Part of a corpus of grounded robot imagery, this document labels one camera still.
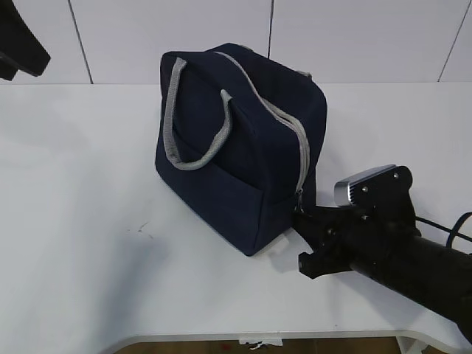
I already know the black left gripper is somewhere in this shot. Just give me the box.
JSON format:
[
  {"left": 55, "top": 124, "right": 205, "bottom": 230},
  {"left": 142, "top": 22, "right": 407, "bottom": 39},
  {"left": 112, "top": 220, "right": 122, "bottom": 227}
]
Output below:
[{"left": 1, "top": 0, "right": 51, "bottom": 80}]

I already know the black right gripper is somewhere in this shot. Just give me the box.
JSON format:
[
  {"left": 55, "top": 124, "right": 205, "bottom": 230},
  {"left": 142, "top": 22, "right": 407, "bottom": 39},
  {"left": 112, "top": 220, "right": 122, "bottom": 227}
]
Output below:
[{"left": 292, "top": 165, "right": 420, "bottom": 279}]

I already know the navy blue lunch bag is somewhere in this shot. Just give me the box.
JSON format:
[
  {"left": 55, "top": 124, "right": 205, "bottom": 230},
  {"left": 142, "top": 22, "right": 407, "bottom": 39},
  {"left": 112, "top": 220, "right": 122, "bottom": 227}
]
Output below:
[{"left": 155, "top": 43, "right": 327, "bottom": 256}]

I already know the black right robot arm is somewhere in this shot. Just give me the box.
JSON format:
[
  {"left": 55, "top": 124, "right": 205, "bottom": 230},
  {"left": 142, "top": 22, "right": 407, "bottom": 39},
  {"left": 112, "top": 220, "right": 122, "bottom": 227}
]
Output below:
[{"left": 292, "top": 164, "right": 471, "bottom": 339}]

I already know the white tape scrap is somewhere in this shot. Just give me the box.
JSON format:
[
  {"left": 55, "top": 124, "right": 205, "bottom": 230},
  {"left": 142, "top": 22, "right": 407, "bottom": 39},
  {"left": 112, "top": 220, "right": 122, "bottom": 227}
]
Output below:
[{"left": 238, "top": 335, "right": 283, "bottom": 350}]

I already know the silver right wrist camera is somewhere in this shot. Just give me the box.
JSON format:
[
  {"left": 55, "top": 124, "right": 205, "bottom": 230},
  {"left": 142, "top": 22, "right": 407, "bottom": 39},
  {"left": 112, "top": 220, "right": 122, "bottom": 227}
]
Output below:
[{"left": 333, "top": 164, "right": 397, "bottom": 207}]

